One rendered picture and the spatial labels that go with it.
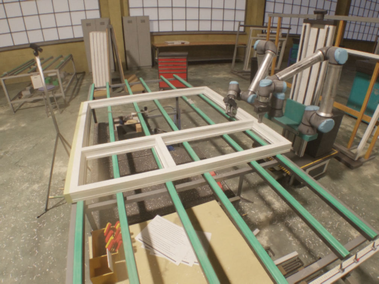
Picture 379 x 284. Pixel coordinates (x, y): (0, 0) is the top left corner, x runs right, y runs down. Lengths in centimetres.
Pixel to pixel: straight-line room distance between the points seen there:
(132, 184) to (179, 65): 432
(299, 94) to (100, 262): 239
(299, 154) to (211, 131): 133
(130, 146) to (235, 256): 98
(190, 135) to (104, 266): 104
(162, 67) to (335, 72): 407
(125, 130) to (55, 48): 720
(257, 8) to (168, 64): 640
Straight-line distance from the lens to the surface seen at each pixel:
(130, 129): 244
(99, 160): 207
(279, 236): 222
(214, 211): 142
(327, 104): 213
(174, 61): 529
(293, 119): 263
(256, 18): 1081
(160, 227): 134
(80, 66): 929
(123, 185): 123
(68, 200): 128
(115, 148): 157
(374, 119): 350
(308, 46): 256
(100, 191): 124
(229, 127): 179
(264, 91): 174
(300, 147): 270
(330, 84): 208
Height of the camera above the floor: 169
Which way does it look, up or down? 30 degrees down
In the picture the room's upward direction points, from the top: straight up
